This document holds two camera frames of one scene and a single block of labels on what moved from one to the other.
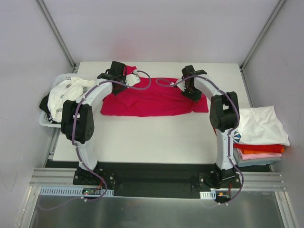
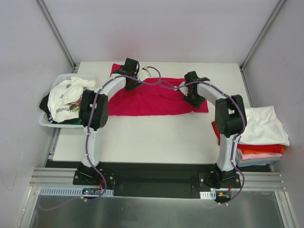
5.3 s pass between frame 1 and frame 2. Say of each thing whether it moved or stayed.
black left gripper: moved
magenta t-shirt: stayed
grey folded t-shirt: stayed
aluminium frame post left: stayed
